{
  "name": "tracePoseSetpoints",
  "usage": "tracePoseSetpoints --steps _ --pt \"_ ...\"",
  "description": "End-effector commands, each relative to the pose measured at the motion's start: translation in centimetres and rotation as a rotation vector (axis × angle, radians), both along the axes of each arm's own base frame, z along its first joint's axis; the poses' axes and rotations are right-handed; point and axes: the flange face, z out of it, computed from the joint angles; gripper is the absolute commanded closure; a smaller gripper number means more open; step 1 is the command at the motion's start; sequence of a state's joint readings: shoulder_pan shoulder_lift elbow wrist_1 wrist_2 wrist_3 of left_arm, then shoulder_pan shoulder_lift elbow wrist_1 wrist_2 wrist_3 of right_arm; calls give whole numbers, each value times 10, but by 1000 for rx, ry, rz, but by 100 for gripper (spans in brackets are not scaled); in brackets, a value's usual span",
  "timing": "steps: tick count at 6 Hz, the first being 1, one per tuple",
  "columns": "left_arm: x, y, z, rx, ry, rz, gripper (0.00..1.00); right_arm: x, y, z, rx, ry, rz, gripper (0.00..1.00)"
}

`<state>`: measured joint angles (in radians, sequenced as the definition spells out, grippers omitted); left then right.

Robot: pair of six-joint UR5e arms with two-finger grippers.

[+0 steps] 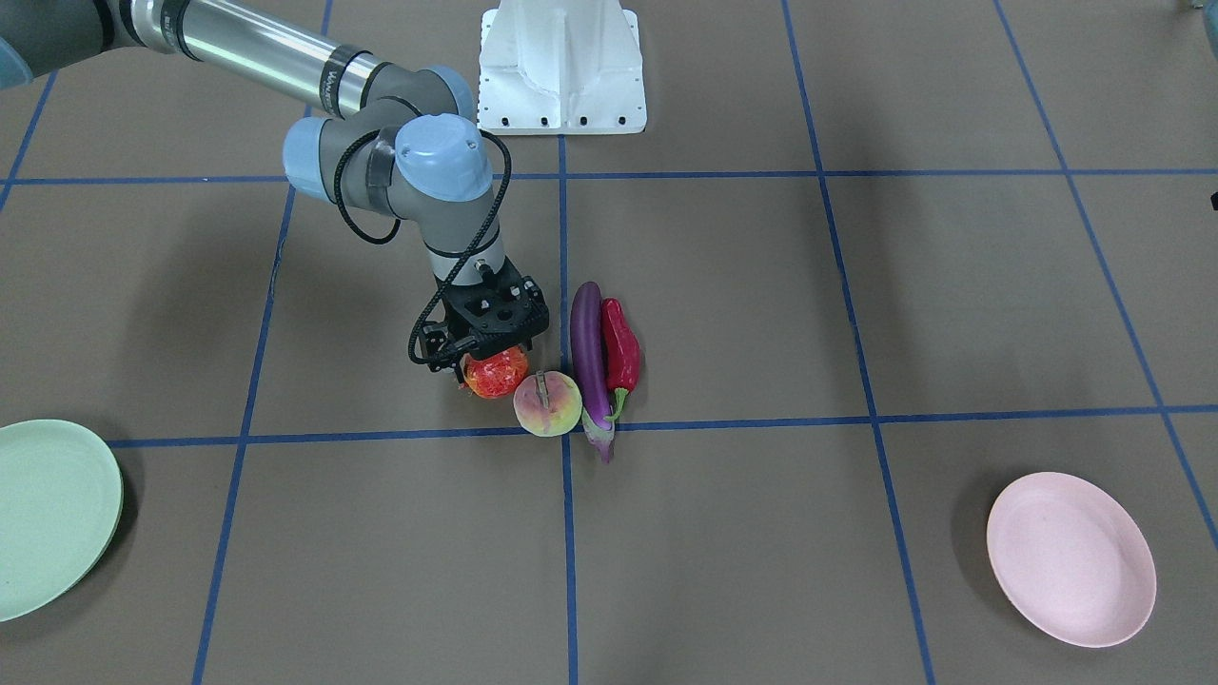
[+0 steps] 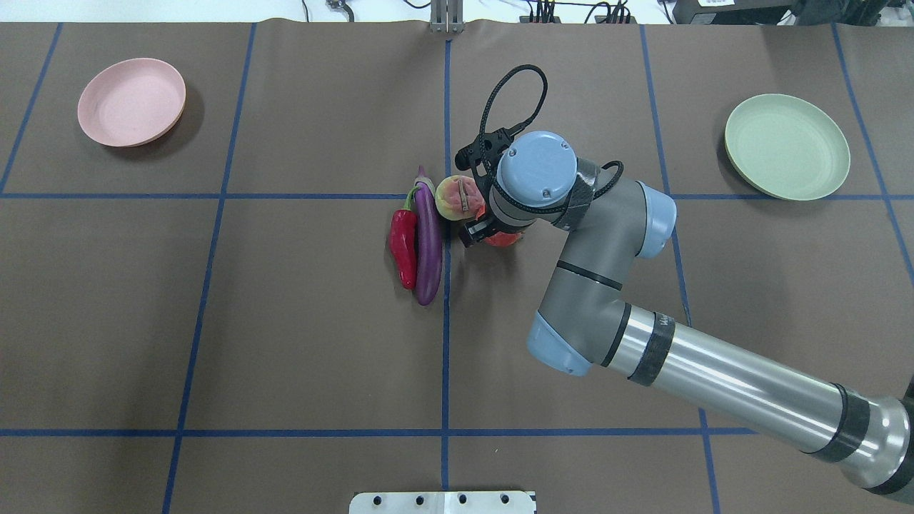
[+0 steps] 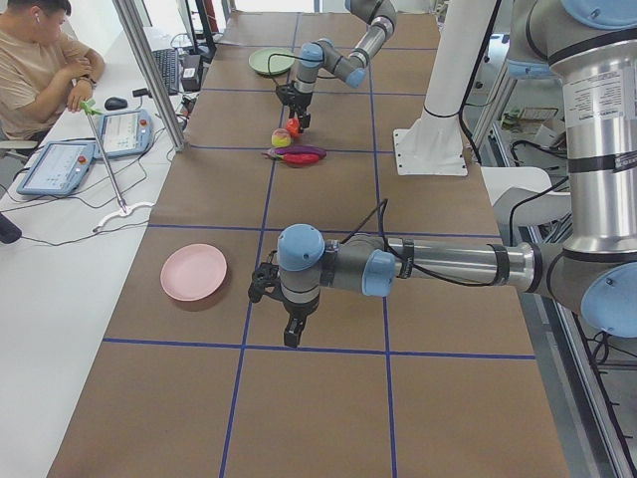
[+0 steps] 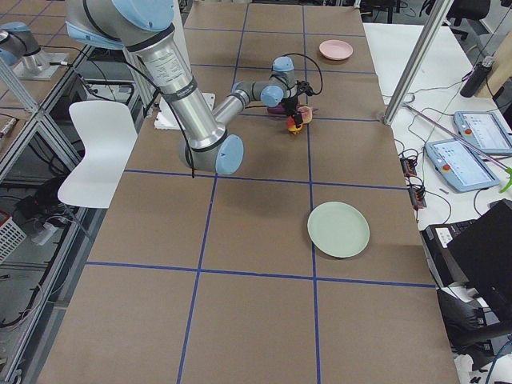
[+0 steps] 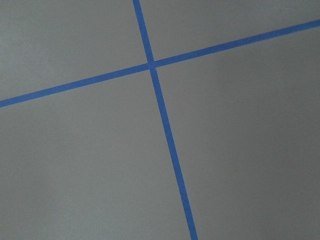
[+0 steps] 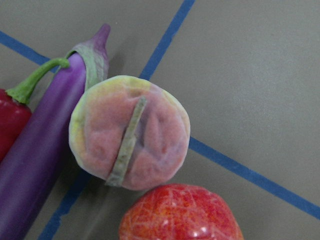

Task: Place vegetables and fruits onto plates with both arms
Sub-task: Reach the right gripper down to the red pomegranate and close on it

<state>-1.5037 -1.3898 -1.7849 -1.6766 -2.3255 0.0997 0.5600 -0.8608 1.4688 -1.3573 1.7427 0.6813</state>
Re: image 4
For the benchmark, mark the red pomegranate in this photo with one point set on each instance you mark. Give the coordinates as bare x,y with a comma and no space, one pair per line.
293,127

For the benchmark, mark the green plate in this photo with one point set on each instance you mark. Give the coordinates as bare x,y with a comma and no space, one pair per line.
338,229

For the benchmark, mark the white chair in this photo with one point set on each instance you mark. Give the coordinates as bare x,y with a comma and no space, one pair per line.
108,134

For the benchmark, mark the teach pendant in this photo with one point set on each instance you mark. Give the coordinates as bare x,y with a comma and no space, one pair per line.
484,131
460,166

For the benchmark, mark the far teach pendant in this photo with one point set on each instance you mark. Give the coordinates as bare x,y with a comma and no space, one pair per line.
484,131

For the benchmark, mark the black water bottle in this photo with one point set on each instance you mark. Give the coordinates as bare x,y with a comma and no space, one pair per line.
477,76

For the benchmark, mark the pink yellow peach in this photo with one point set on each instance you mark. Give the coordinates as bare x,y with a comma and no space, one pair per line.
307,113

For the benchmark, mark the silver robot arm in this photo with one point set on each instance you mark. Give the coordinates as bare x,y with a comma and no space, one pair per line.
146,29
21,50

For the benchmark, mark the black laptop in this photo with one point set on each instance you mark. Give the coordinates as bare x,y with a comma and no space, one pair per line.
477,252

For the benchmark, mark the metal reacher stick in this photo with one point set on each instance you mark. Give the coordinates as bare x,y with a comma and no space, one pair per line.
465,143

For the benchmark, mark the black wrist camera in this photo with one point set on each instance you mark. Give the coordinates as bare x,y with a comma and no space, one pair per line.
303,87

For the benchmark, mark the pink plate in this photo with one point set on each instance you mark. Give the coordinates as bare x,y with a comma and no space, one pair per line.
336,50

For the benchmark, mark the purple eggplant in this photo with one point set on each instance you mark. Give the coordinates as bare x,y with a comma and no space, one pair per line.
277,110

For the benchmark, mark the orange black usb hub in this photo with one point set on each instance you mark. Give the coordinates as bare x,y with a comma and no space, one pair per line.
408,165

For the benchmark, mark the near teach pendant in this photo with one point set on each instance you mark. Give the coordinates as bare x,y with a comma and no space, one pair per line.
460,166

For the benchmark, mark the aluminium frame post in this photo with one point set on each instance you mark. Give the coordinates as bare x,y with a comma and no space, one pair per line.
422,45

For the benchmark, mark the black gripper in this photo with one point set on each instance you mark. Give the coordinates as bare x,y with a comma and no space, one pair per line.
291,104

